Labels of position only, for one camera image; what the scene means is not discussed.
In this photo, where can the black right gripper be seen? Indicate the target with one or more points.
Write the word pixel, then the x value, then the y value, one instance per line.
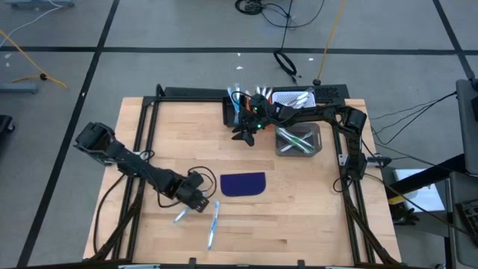
pixel 261 114

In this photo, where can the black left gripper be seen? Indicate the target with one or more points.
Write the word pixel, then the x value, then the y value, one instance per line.
pixel 188 192

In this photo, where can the blue toothbrush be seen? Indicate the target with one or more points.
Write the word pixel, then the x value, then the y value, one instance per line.
pixel 239 116
pixel 231 98
pixel 213 224
pixel 183 216
pixel 236 106

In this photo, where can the green toothbrush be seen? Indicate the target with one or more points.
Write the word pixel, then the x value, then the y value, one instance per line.
pixel 285 133
pixel 308 134
pixel 287 146
pixel 307 147

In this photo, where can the orange toothbrush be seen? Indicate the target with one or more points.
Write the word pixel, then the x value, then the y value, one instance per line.
pixel 258 91
pixel 269 92
pixel 264 91

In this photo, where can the grey toothbrush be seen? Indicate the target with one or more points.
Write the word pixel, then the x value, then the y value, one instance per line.
pixel 302 98
pixel 308 93
pixel 298 103

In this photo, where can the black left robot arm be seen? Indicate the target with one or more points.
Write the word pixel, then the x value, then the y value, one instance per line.
pixel 142 169

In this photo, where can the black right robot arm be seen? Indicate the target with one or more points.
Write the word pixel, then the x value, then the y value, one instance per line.
pixel 317 112

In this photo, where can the black slotted plastic basket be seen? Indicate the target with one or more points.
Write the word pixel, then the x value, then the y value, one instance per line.
pixel 226 117

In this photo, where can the orange slotted plastic basket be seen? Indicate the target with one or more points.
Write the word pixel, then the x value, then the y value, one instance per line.
pixel 246 104

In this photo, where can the dark blue mat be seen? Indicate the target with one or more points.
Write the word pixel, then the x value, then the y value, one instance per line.
pixel 242 185

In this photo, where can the white perforated plastic basket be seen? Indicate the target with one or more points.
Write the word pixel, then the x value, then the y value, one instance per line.
pixel 284 99

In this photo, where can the grey plastic bin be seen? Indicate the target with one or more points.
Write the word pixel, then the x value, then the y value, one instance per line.
pixel 298 129

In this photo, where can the black table clamp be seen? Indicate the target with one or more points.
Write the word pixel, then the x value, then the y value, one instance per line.
pixel 301 263
pixel 192 262

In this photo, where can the black long bar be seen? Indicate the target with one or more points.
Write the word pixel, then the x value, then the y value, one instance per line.
pixel 196 92

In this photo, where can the white box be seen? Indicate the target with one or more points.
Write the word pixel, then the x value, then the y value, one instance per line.
pixel 422 190

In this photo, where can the black desk beam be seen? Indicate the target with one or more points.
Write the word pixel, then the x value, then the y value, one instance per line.
pixel 429 173

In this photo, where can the black caster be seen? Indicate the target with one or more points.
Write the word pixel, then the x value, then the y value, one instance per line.
pixel 5 125

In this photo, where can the grey stand foot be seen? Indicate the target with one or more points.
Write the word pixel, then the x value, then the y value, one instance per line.
pixel 18 88
pixel 37 3

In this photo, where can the grey desk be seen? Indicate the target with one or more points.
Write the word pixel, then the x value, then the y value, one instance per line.
pixel 457 258
pixel 468 123

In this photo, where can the black keyboard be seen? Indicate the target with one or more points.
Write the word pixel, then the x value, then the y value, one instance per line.
pixel 468 220

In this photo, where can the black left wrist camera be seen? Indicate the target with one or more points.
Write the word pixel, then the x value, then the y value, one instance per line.
pixel 196 179

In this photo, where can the black aluminium table frame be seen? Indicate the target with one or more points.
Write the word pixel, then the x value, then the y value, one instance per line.
pixel 179 99

